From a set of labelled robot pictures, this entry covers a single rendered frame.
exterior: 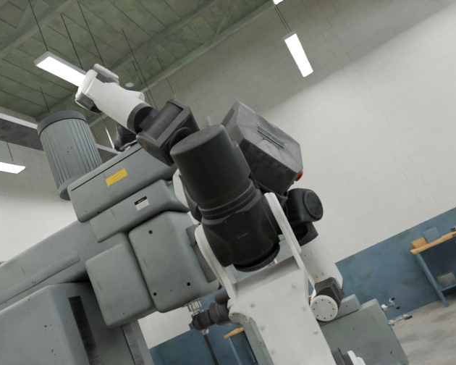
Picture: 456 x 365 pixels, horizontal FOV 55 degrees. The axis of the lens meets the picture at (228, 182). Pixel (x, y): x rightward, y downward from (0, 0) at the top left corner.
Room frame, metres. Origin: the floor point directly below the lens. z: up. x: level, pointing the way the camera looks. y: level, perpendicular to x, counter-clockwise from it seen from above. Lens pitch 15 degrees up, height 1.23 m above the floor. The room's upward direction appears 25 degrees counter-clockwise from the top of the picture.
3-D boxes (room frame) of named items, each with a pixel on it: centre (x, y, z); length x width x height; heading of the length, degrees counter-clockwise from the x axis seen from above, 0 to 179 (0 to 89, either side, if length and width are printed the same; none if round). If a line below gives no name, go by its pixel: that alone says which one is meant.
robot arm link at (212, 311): (1.52, 0.22, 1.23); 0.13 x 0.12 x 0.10; 140
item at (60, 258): (1.71, 0.77, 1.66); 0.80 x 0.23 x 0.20; 75
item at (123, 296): (1.63, 0.48, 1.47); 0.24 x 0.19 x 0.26; 165
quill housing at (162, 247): (1.58, 0.30, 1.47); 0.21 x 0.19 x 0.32; 165
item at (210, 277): (1.55, 0.19, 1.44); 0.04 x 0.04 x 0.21; 75
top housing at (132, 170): (1.58, 0.31, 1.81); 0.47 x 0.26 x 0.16; 75
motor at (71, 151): (1.64, 0.53, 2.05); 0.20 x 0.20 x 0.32
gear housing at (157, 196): (1.59, 0.33, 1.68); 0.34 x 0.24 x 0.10; 75
